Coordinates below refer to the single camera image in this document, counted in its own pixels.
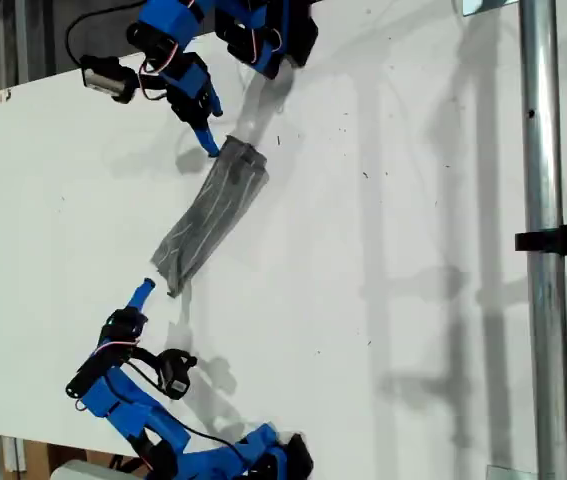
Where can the grey white-striped towel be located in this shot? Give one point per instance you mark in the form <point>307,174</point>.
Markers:
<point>213,210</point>

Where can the white plastic box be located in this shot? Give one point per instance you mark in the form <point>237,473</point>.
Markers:
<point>83,472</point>

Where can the brown cardboard box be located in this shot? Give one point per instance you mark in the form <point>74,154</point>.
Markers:
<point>35,460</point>

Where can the white table leg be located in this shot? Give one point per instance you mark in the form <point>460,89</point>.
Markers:
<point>13,452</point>

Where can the camera black stalk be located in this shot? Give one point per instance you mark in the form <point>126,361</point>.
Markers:
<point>145,356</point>

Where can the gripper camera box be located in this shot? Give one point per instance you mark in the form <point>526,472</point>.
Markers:
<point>175,375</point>
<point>103,77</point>

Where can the steel post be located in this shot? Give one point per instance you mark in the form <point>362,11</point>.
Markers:
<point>543,150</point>

